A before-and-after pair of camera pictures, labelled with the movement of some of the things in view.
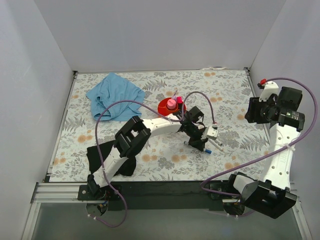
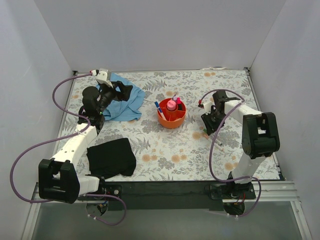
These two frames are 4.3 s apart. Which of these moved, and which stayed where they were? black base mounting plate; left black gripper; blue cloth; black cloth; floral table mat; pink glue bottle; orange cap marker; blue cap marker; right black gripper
Moved: right black gripper; blue cap marker; left black gripper
Stayed: floral table mat; blue cloth; black base mounting plate; black cloth; orange cap marker; pink glue bottle
